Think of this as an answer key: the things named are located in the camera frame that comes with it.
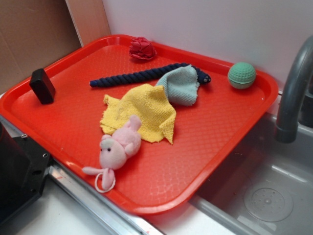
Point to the green dimpled ball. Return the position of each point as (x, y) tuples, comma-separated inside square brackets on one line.
[(241, 75)]

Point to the small black box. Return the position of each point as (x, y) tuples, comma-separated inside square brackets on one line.
[(42, 86)]

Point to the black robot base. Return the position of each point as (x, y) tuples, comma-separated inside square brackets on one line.
[(24, 166)]

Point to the crumpled red paper ball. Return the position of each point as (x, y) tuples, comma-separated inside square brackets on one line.
[(142, 49)]

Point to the pink plush bunny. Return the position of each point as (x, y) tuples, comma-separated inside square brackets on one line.
[(115, 150)]

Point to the light blue cloth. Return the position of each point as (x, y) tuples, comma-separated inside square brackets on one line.
[(180, 86)]

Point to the yellow terry cloth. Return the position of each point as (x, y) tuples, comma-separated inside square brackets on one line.
[(150, 104)]

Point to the brown cardboard panel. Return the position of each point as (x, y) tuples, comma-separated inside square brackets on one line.
[(37, 33)]

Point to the grey toy sink basin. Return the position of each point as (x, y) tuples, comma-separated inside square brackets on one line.
[(263, 187)]

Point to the red plastic tray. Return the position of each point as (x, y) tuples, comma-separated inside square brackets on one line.
[(162, 175)]

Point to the grey toy faucet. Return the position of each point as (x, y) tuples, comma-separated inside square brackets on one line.
[(296, 105)]

